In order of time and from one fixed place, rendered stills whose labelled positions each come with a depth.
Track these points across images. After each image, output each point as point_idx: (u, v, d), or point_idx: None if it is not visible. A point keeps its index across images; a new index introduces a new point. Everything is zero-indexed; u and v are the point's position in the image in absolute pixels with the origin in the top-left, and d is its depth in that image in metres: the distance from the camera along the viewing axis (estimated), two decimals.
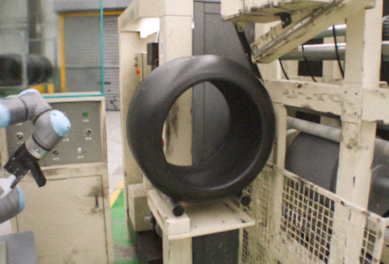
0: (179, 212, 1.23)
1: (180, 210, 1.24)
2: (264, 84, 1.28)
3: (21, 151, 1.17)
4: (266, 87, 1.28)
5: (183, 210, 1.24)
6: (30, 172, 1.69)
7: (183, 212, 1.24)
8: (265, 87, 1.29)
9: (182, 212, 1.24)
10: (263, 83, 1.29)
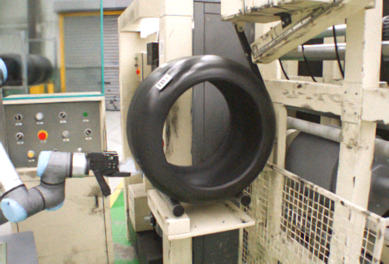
0: (178, 211, 1.23)
1: (178, 213, 1.23)
2: (162, 81, 1.15)
3: None
4: (166, 79, 1.15)
5: (175, 215, 1.23)
6: (30, 172, 1.69)
7: (173, 213, 1.23)
8: (165, 79, 1.15)
9: (176, 212, 1.23)
10: (160, 82, 1.15)
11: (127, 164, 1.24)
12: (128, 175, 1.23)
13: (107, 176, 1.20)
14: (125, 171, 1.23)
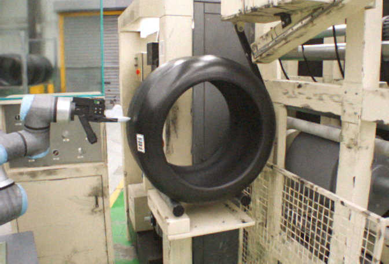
0: (179, 212, 1.23)
1: (180, 212, 1.24)
2: (140, 143, 1.15)
3: None
4: (140, 140, 1.15)
5: (182, 213, 1.24)
6: (30, 172, 1.69)
7: (180, 215, 1.24)
8: (139, 140, 1.15)
9: (180, 213, 1.24)
10: (139, 145, 1.16)
11: (114, 109, 1.19)
12: (114, 120, 1.18)
13: (93, 121, 1.16)
14: (112, 117, 1.19)
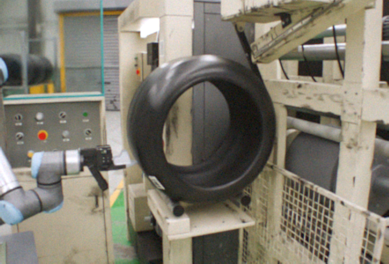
0: (179, 210, 1.23)
1: (177, 210, 1.23)
2: (156, 183, 1.19)
3: None
4: (155, 180, 1.19)
5: (176, 208, 1.23)
6: (30, 172, 1.69)
7: (178, 206, 1.23)
8: (154, 180, 1.19)
9: (178, 208, 1.23)
10: (156, 184, 1.20)
11: (121, 156, 1.22)
12: (123, 167, 1.22)
13: (102, 170, 1.19)
14: (120, 164, 1.22)
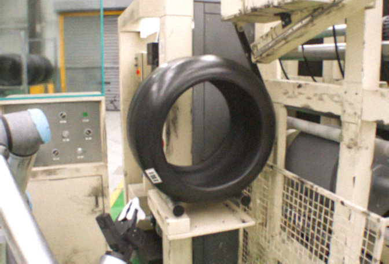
0: (179, 210, 1.23)
1: (177, 210, 1.23)
2: (153, 176, 1.19)
3: (129, 258, 0.98)
4: (153, 173, 1.18)
5: (176, 208, 1.23)
6: (30, 172, 1.69)
7: (178, 206, 1.23)
8: (151, 173, 1.19)
9: (178, 208, 1.23)
10: (153, 178, 1.20)
11: None
12: (121, 213, 1.07)
13: None
14: None
